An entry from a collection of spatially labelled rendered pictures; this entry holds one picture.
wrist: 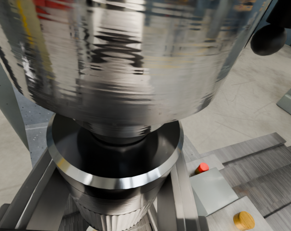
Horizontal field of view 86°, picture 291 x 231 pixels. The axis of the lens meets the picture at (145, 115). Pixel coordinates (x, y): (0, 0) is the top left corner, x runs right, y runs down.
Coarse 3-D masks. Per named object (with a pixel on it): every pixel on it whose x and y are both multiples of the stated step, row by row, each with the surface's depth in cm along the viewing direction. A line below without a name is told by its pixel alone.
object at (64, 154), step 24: (72, 120) 5; (48, 144) 5; (72, 144) 5; (96, 144) 5; (120, 144) 5; (144, 144) 5; (168, 144) 5; (72, 168) 4; (96, 168) 4; (120, 168) 4; (144, 168) 4; (168, 168) 5; (96, 192) 4; (120, 192) 4; (144, 192) 5
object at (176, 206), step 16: (176, 176) 7; (160, 192) 8; (176, 192) 6; (192, 192) 6; (160, 208) 8; (176, 208) 6; (192, 208) 6; (160, 224) 7; (176, 224) 5; (192, 224) 5
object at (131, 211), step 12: (72, 192) 5; (156, 192) 6; (84, 204) 6; (96, 204) 5; (108, 204) 5; (120, 204) 5; (132, 204) 5; (144, 204) 6; (84, 216) 8; (96, 216) 6; (108, 216) 6; (120, 216) 6; (132, 216) 7; (96, 228) 8; (108, 228) 8; (120, 228) 8
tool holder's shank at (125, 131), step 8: (88, 128) 4; (96, 128) 4; (104, 128) 4; (112, 128) 4; (120, 128) 4; (128, 128) 4; (136, 128) 4; (144, 128) 4; (152, 128) 4; (96, 136) 5; (104, 136) 5; (112, 136) 4; (120, 136) 4; (128, 136) 4; (136, 136) 4; (144, 136) 5
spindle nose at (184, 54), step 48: (0, 0) 1; (48, 0) 1; (96, 0) 1; (144, 0) 1; (192, 0) 1; (240, 0) 1; (0, 48) 2; (48, 48) 2; (96, 48) 1; (144, 48) 2; (192, 48) 2; (240, 48) 2; (48, 96) 2; (96, 96) 2; (144, 96) 2; (192, 96) 2
